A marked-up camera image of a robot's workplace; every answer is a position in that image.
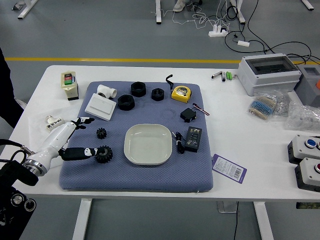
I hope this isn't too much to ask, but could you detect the large black gear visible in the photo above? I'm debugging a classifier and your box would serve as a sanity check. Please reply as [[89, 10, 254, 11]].
[[95, 145, 114, 165]]

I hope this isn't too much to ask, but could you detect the white wall switch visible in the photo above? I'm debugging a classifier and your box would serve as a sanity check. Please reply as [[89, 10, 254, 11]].
[[84, 92, 118, 122]]

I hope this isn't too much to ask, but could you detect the grey shoe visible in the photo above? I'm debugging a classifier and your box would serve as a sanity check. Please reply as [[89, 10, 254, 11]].
[[173, 0, 187, 13]]

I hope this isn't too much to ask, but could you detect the small black hex nut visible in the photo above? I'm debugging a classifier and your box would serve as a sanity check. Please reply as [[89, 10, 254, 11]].
[[150, 87, 166, 102]]

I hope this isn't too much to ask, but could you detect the grey electrical enclosure box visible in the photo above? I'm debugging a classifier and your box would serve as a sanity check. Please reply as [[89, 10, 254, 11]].
[[236, 52, 302, 97]]

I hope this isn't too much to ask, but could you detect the white background table leg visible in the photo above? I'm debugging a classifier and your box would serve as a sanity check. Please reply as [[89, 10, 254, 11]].
[[229, 0, 246, 25], [301, 0, 315, 11], [154, 0, 164, 25], [17, 0, 39, 19]]

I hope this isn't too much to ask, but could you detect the bag of blue resistors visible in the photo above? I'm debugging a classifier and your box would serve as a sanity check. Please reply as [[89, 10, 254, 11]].
[[247, 91, 278, 123]]

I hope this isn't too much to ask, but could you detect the white table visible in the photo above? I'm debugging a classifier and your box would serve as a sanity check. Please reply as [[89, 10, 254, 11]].
[[0, 64, 320, 240]]

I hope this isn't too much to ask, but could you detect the large black hex nut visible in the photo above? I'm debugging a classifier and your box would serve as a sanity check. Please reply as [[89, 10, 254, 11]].
[[130, 81, 147, 98], [117, 94, 136, 111]]

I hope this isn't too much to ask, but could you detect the red-button control box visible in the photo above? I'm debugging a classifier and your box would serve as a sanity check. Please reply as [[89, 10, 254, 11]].
[[294, 157, 320, 193]]

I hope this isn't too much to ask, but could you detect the purple paper tag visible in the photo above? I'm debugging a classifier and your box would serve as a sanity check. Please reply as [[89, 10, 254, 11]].
[[211, 153, 248, 178]]

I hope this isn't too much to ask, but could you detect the black servo with wires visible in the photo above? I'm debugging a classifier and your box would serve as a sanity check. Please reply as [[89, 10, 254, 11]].
[[180, 102, 211, 124]]

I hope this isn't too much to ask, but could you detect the person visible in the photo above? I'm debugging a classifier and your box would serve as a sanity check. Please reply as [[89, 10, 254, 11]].
[[0, 47, 26, 130]]

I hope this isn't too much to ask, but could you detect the clear bag of components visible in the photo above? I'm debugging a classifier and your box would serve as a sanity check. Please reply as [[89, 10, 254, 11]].
[[273, 90, 292, 118]]

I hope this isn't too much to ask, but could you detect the beige push-button switch box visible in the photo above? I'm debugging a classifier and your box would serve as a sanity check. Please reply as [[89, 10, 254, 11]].
[[60, 71, 80, 102]]

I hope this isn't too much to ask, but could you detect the yellow tape measure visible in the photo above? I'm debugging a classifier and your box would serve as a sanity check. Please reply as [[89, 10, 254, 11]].
[[164, 74, 192, 104]]

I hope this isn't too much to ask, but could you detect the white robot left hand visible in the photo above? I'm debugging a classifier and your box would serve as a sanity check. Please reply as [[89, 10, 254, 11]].
[[26, 116, 99, 169]]

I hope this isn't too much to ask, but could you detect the white floor cable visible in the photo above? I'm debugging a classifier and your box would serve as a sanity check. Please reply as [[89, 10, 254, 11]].
[[149, 0, 232, 30]]

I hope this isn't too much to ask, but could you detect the black bundled probe cable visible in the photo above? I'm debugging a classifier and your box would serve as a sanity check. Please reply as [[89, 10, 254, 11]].
[[171, 131, 186, 154]]

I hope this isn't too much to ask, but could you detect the clear bubble wrap bag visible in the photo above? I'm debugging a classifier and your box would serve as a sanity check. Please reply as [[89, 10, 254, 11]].
[[283, 100, 320, 132]]

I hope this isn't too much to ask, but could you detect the grey box with orange button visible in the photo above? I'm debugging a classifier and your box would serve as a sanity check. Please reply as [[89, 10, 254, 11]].
[[293, 64, 320, 108]]

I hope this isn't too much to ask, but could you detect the white pipe tee fitting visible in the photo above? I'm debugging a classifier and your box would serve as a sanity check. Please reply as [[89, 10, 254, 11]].
[[96, 84, 118, 100]]

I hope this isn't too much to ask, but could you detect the white labelled small fitting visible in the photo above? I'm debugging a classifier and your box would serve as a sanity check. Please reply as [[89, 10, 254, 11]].
[[44, 114, 66, 134]]

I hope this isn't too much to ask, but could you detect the clear plastic bag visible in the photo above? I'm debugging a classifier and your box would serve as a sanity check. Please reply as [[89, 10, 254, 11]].
[[27, 109, 81, 173]]

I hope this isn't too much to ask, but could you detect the white power strip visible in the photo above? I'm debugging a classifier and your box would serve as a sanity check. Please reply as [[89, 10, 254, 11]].
[[208, 24, 230, 38]]

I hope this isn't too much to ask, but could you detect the blue-grey cushion mat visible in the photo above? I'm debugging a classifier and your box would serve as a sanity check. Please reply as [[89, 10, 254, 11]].
[[58, 81, 215, 193]]

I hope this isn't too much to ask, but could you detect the grey under-table control box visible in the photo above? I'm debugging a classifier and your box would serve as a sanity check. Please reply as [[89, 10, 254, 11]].
[[216, 201, 239, 214]]

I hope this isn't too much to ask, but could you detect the white square plate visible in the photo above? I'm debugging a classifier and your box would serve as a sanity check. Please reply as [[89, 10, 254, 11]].
[[123, 123, 173, 166]]

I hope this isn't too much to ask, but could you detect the black floor cable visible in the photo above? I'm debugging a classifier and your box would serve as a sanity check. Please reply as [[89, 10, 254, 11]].
[[224, 0, 320, 66]]

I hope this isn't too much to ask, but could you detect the black digital display meter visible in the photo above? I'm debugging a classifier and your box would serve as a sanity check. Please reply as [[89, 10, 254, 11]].
[[183, 126, 203, 153]]

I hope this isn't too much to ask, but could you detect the blue-button control box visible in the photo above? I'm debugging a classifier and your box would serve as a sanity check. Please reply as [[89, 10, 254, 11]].
[[287, 134, 320, 165]]

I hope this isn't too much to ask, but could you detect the small black gear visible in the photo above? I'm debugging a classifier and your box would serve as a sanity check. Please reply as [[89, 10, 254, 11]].
[[95, 127, 108, 140]]

